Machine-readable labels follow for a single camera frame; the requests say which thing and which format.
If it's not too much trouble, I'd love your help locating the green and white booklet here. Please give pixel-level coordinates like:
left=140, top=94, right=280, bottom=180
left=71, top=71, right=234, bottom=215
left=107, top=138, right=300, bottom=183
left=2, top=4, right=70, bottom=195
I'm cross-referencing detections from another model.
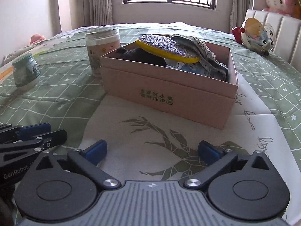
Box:
left=0, top=38, right=62, bottom=82

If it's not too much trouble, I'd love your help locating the light blue soft packet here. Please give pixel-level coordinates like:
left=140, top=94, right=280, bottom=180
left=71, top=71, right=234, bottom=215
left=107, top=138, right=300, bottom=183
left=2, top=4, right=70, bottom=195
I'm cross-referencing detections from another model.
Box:
left=167, top=60, right=210, bottom=77

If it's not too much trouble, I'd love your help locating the grey patterned cloth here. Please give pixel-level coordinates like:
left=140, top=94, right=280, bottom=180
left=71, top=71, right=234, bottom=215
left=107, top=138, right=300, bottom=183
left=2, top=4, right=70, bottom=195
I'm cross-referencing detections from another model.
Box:
left=170, top=34, right=229, bottom=82

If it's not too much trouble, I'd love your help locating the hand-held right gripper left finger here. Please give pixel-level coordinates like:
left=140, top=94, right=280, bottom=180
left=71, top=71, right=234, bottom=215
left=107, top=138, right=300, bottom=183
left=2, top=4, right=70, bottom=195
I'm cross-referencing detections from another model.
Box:
left=35, top=139, right=121, bottom=190

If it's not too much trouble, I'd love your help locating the pink plush toy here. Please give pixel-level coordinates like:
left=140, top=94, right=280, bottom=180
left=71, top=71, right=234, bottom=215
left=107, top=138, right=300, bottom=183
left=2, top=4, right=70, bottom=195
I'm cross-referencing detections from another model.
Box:
left=262, top=0, right=298, bottom=17

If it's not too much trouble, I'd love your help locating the large beige label jar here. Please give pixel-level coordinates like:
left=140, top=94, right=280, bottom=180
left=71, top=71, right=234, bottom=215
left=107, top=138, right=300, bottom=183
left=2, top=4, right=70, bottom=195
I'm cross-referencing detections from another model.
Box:
left=85, top=27, right=121, bottom=78

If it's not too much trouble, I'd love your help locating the beige curtain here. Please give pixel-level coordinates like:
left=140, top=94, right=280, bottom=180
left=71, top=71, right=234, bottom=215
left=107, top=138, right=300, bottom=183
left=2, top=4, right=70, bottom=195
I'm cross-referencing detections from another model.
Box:
left=81, top=0, right=114, bottom=26
left=229, top=0, right=255, bottom=34

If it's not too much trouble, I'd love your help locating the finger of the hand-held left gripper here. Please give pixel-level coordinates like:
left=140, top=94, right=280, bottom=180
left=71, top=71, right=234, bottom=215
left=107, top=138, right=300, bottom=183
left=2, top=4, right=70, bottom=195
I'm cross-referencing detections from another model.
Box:
left=30, top=129, right=68, bottom=152
left=0, top=122, right=52, bottom=144

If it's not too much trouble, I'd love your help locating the red heart ornament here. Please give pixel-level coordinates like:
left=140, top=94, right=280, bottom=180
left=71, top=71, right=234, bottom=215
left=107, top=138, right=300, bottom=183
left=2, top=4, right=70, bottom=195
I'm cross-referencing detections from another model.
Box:
left=232, top=27, right=245, bottom=44

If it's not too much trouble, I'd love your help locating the pink soft object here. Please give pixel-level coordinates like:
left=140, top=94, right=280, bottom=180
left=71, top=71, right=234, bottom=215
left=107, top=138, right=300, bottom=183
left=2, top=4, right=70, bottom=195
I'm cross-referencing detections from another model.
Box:
left=30, top=33, right=46, bottom=45

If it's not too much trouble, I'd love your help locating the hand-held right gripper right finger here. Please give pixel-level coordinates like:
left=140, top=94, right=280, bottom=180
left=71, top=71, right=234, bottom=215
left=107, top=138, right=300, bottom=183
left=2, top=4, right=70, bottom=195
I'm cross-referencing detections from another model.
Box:
left=185, top=140, right=271, bottom=190

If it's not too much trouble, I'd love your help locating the white paper mat green print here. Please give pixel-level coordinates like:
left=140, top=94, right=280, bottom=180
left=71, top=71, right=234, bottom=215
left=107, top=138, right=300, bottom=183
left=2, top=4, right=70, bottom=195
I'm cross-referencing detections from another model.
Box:
left=81, top=75, right=301, bottom=225

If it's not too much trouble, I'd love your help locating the yellow and silver sponge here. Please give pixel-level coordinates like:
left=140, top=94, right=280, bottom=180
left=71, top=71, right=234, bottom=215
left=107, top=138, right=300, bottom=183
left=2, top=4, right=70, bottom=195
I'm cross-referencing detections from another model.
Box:
left=136, top=34, right=200, bottom=64

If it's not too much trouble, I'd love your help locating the pink cardboard box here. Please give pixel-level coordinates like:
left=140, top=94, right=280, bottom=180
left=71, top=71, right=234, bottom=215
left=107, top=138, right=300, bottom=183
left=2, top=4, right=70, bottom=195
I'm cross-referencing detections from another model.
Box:
left=100, top=34, right=239, bottom=130

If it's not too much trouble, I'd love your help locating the black fuzzy cloth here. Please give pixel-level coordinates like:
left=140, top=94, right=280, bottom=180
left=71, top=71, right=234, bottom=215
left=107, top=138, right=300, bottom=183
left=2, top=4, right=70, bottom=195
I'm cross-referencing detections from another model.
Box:
left=115, top=47, right=167, bottom=67

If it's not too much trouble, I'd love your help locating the white padded headboard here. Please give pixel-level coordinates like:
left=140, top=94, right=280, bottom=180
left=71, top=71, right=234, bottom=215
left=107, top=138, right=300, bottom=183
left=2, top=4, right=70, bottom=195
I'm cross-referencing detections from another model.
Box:
left=243, top=9, right=301, bottom=73

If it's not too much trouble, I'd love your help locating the red and yellow toy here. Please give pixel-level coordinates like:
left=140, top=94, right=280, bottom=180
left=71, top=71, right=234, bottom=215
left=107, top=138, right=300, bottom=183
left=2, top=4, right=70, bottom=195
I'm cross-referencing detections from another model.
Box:
left=240, top=18, right=274, bottom=57

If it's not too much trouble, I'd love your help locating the green checked bedsheet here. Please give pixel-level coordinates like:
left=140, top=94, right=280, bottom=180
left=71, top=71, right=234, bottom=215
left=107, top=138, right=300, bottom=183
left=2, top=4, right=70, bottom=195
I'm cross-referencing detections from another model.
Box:
left=0, top=22, right=301, bottom=226

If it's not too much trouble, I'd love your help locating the small green jar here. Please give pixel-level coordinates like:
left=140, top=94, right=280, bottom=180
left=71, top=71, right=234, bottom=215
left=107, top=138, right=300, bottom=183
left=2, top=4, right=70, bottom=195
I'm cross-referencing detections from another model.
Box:
left=12, top=53, right=41, bottom=89

